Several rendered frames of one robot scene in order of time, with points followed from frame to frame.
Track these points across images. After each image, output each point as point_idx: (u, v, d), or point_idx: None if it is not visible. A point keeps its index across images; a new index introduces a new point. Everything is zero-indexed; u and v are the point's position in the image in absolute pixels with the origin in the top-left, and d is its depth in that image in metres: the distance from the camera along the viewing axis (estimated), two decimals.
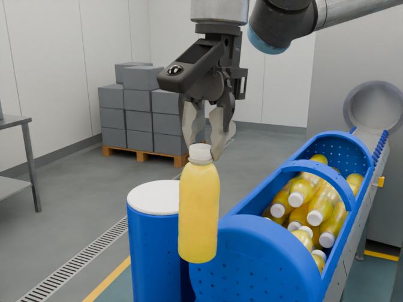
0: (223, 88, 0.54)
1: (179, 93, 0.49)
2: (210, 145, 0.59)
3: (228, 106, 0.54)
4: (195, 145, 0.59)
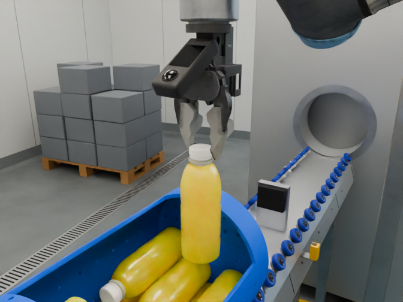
0: (219, 87, 0.54)
1: (176, 98, 0.49)
2: (209, 145, 0.59)
3: (225, 106, 0.54)
4: (195, 145, 0.59)
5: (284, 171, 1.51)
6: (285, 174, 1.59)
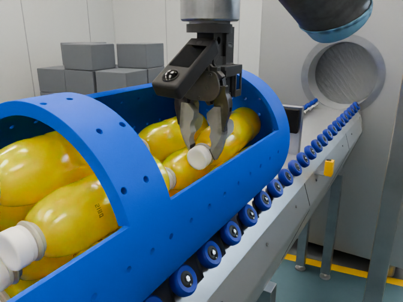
0: (220, 88, 0.54)
1: (176, 98, 0.49)
2: (201, 153, 0.57)
3: (226, 106, 0.54)
4: (191, 158, 0.59)
5: None
6: None
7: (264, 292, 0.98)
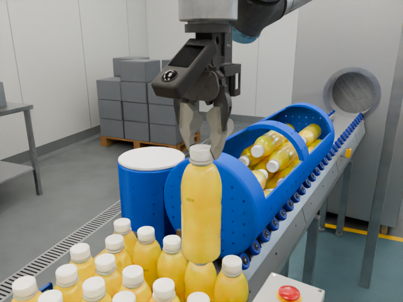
0: (219, 87, 0.54)
1: (176, 98, 0.49)
2: (303, 139, 1.42)
3: (225, 106, 0.54)
4: None
5: None
6: None
7: (314, 219, 1.83)
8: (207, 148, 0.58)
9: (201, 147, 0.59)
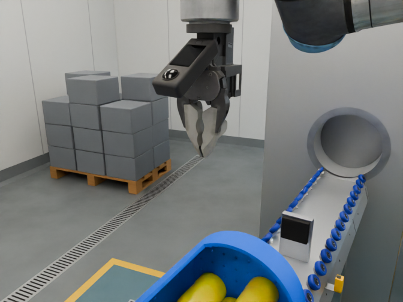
0: (219, 87, 0.54)
1: (176, 97, 0.49)
2: None
3: (222, 109, 0.55)
4: None
5: (301, 195, 1.54)
6: None
7: None
8: None
9: None
